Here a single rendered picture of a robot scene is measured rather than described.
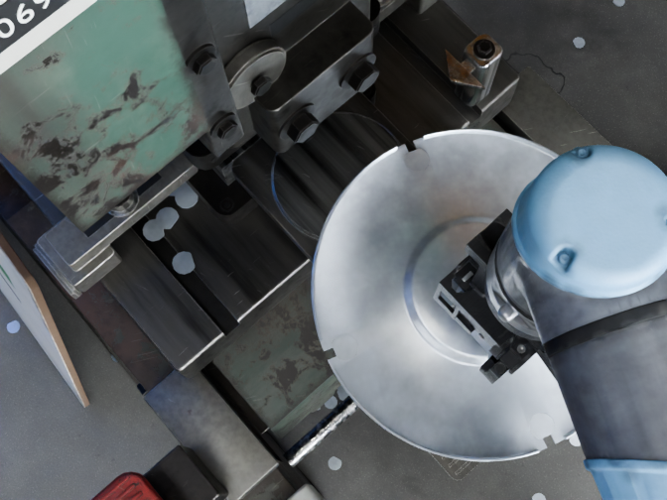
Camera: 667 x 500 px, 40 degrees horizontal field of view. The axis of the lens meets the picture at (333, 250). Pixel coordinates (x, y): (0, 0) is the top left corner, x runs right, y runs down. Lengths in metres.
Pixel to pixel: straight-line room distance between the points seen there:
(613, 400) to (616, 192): 0.10
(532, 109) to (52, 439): 1.00
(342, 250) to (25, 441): 0.97
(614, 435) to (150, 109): 0.28
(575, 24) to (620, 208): 1.39
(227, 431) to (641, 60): 1.17
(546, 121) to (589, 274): 0.59
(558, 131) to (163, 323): 0.46
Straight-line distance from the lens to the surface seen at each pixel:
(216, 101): 0.56
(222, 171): 0.85
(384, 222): 0.81
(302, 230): 0.81
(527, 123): 1.02
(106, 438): 1.62
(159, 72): 0.46
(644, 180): 0.46
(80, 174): 0.49
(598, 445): 0.47
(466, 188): 0.83
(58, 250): 0.88
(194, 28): 0.48
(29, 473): 1.65
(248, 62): 0.61
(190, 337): 0.88
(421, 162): 0.83
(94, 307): 1.00
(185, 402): 0.94
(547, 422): 0.81
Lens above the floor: 1.56
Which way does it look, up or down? 75 degrees down
